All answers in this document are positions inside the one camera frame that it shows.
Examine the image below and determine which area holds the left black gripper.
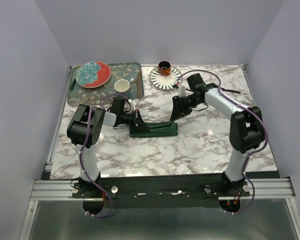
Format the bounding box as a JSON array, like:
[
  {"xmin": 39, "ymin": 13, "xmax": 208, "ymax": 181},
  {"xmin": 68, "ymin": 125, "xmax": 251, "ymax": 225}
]
[{"xmin": 119, "ymin": 109, "xmax": 149, "ymax": 131}]

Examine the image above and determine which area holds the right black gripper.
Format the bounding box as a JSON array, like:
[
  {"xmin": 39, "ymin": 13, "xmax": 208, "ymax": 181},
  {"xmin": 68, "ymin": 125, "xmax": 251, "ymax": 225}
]
[{"xmin": 169, "ymin": 94, "xmax": 202, "ymax": 122}]

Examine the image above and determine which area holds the dark green cloth napkin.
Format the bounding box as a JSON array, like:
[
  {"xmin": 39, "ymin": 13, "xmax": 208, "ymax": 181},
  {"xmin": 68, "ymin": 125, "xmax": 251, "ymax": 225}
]
[{"xmin": 129, "ymin": 121, "xmax": 178, "ymax": 138}]

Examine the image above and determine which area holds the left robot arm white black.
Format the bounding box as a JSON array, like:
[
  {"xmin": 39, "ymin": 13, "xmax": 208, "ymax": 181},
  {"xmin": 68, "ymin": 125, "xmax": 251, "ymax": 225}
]
[{"xmin": 66, "ymin": 96, "xmax": 150, "ymax": 198}]

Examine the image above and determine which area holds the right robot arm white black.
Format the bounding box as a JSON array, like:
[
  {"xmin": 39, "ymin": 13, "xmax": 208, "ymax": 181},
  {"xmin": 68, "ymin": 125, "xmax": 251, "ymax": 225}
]
[{"xmin": 170, "ymin": 73, "xmax": 266, "ymax": 196}]

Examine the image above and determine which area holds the white striped saucer plate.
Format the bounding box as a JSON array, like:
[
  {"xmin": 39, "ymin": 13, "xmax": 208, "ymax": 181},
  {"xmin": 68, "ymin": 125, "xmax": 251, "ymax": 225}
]
[{"xmin": 149, "ymin": 67, "xmax": 183, "ymax": 91}]

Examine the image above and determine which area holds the silver spoon on tray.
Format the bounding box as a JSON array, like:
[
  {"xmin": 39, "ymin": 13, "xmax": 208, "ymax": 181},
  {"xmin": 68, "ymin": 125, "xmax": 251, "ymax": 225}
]
[{"xmin": 129, "ymin": 77, "xmax": 137, "ymax": 84}]

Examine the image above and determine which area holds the brown glazed cup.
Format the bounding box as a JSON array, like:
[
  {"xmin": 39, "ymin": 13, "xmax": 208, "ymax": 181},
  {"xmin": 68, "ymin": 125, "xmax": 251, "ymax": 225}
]
[{"xmin": 157, "ymin": 61, "xmax": 171, "ymax": 76}]

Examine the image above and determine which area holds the floral teal serving tray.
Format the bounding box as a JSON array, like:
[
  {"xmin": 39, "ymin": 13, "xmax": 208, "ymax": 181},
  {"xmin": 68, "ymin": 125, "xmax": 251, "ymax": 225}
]
[{"xmin": 67, "ymin": 62, "xmax": 144, "ymax": 107}]

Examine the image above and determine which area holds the black knife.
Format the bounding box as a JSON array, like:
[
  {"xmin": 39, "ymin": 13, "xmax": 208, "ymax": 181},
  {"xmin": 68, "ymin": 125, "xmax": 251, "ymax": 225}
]
[{"xmin": 221, "ymin": 88, "xmax": 241, "ymax": 94}]

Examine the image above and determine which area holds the red and teal plate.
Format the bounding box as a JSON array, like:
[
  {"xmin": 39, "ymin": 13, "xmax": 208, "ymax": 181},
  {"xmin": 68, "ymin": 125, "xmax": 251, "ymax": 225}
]
[{"xmin": 75, "ymin": 61, "xmax": 112, "ymax": 89}]

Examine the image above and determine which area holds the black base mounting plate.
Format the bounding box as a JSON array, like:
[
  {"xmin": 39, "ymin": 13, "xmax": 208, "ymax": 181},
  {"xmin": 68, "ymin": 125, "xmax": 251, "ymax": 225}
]
[{"xmin": 72, "ymin": 173, "xmax": 250, "ymax": 209}]

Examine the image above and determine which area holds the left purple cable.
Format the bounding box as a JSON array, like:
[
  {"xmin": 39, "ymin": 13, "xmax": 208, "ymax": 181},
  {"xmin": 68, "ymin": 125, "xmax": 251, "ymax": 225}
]
[{"xmin": 78, "ymin": 93, "xmax": 131, "ymax": 219}]

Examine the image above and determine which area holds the purple cable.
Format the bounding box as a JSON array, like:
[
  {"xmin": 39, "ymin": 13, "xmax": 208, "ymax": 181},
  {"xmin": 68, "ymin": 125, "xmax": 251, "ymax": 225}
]
[
  {"xmin": 173, "ymin": 69, "xmax": 270, "ymax": 216},
  {"xmin": 78, "ymin": 93, "xmax": 131, "ymax": 219}
]

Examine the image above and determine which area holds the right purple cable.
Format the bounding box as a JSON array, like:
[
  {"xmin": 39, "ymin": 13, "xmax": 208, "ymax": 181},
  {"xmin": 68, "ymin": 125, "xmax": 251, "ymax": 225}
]
[{"xmin": 173, "ymin": 69, "xmax": 270, "ymax": 216}]

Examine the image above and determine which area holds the cream mug with teal handle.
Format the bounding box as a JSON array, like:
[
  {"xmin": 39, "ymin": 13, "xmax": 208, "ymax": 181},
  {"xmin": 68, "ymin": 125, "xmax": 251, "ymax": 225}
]
[{"xmin": 114, "ymin": 79, "xmax": 131, "ymax": 99}]

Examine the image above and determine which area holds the green handled utensil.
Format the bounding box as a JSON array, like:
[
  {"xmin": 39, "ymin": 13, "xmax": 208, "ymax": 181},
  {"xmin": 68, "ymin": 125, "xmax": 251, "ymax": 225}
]
[{"xmin": 70, "ymin": 78, "xmax": 76, "ymax": 91}]

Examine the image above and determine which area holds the aluminium frame rail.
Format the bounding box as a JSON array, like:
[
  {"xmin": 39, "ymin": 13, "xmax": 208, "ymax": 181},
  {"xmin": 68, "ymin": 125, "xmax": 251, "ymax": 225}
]
[{"xmin": 19, "ymin": 178, "xmax": 300, "ymax": 240}]

